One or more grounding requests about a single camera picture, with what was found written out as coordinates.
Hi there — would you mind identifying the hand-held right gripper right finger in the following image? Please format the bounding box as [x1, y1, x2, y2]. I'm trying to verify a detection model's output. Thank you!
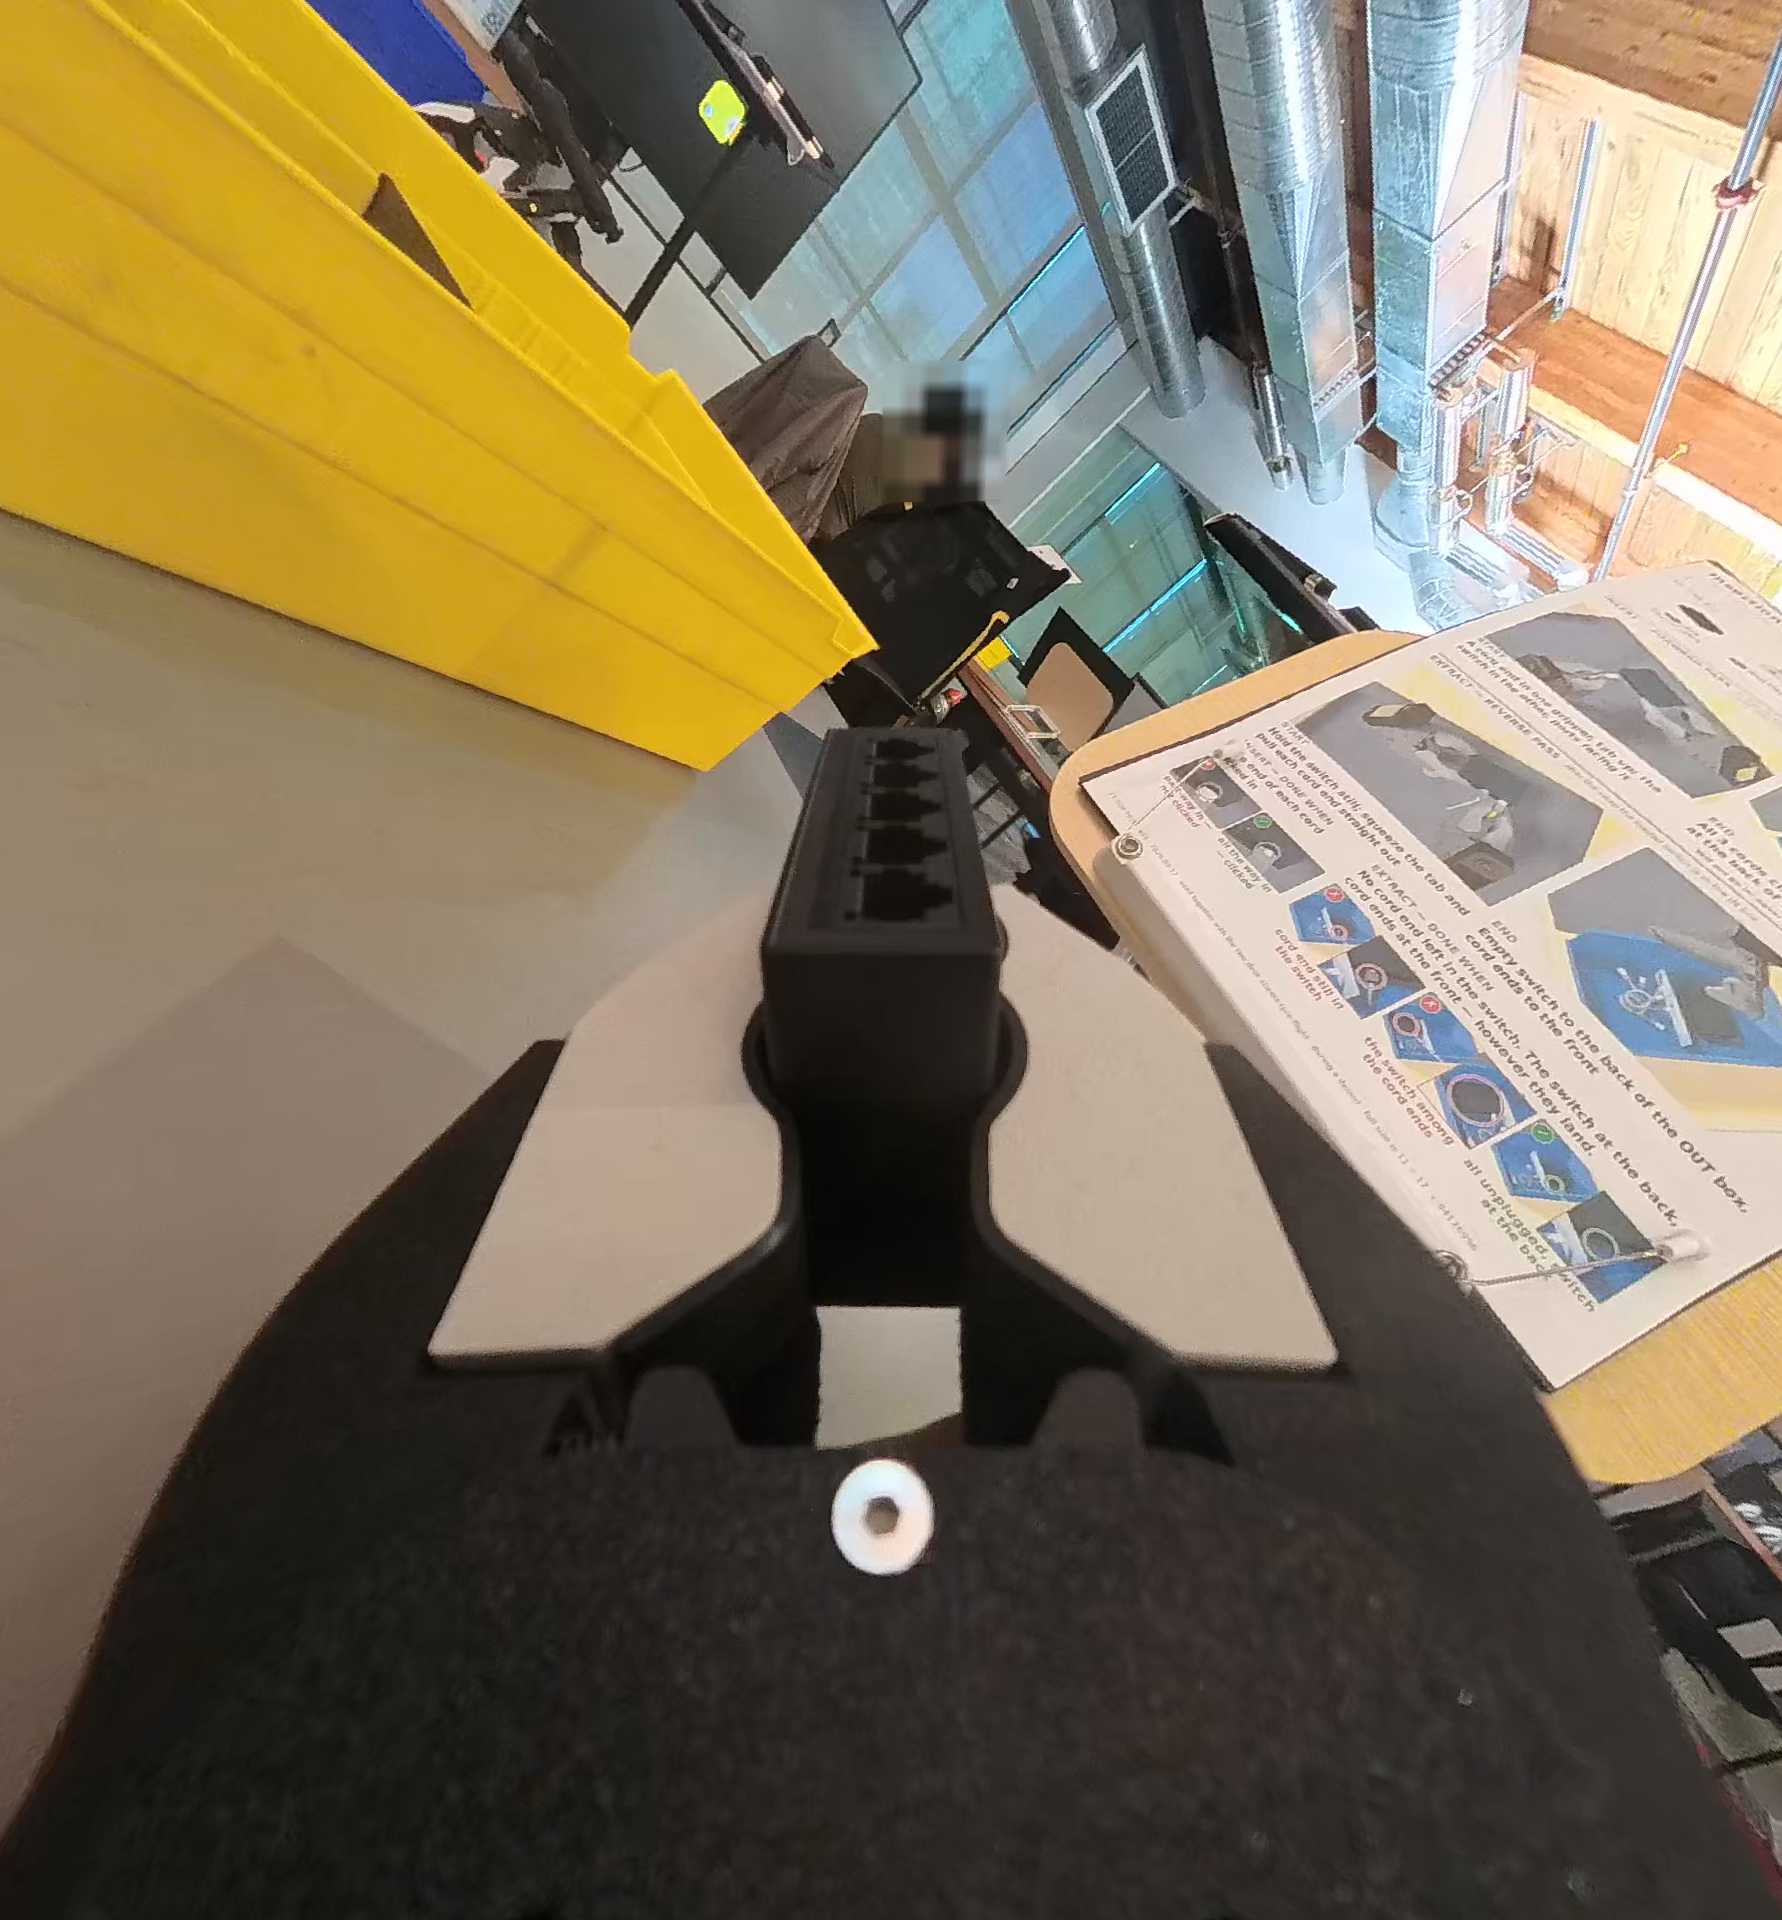
[963, 908, 1340, 1446]

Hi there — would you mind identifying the tan backed chair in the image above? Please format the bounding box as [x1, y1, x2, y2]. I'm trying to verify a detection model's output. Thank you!
[1020, 612, 1133, 754]

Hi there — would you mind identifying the black bin divider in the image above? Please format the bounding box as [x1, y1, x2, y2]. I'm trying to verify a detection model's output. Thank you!
[360, 168, 478, 308]

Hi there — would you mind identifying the corrugated silver air duct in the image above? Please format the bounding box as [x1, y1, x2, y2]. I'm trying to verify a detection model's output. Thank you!
[1205, 0, 1373, 504]

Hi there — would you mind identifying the black ethernet switch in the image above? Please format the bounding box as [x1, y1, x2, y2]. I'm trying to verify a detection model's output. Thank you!
[760, 727, 1012, 1312]

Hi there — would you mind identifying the chair draped with jacket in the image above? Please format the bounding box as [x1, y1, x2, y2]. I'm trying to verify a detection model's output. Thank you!
[704, 338, 868, 540]

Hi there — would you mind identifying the yellow plastic bin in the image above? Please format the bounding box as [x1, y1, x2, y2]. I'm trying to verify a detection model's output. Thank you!
[0, 0, 880, 776]

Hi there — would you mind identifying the printed instruction sheet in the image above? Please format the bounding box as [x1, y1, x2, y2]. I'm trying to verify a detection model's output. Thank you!
[1095, 562, 1782, 1394]

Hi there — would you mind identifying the instruction sheet on stand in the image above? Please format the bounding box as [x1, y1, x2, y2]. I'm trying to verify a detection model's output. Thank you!
[1046, 632, 1782, 1489]

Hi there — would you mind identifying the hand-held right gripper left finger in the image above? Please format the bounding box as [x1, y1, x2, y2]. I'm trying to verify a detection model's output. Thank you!
[428, 904, 817, 1446]

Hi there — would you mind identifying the white vent grille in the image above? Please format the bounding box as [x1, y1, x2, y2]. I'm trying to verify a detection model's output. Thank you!
[1083, 45, 1186, 228]

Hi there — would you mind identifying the round silver air duct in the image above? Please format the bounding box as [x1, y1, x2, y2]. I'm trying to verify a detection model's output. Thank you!
[1046, 0, 1205, 420]

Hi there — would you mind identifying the large silver air duct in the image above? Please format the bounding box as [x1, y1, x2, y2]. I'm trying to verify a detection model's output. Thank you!
[1364, 0, 1536, 632]

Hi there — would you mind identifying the black television screen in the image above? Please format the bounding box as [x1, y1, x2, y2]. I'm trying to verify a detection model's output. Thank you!
[526, 0, 928, 304]

